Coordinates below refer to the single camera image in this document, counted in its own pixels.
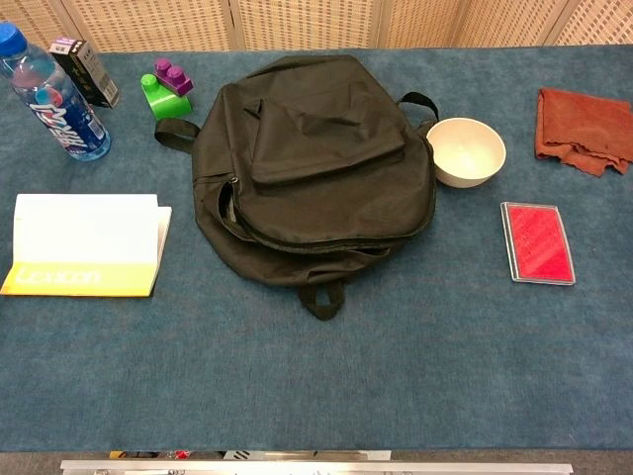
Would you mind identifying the yellow and white book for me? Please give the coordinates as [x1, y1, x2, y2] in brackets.
[0, 193, 173, 299]

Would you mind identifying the clear case with red insert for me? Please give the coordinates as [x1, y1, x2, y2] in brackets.
[499, 201, 578, 287]

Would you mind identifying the aluminium profile rail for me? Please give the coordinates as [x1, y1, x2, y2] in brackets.
[59, 458, 575, 475]

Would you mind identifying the black carton with purple end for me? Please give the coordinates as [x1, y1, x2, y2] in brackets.
[48, 37, 122, 109]

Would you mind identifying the woven folding screen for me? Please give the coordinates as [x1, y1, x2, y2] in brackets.
[0, 0, 633, 53]

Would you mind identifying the blue plastic drink bottle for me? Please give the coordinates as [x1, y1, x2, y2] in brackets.
[0, 21, 113, 162]

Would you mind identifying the blue felt table cover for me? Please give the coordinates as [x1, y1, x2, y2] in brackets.
[0, 43, 633, 454]

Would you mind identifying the black backpack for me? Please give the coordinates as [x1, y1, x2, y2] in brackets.
[153, 53, 440, 322]

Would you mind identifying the rust brown cloth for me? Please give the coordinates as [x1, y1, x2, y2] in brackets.
[534, 87, 633, 178]

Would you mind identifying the purple toy block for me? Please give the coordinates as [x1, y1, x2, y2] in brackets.
[153, 57, 195, 97]

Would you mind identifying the green toy block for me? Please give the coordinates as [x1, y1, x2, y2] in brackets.
[139, 72, 193, 123]

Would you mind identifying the white bowl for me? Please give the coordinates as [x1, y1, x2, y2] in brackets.
[425, 117, 507, 190]

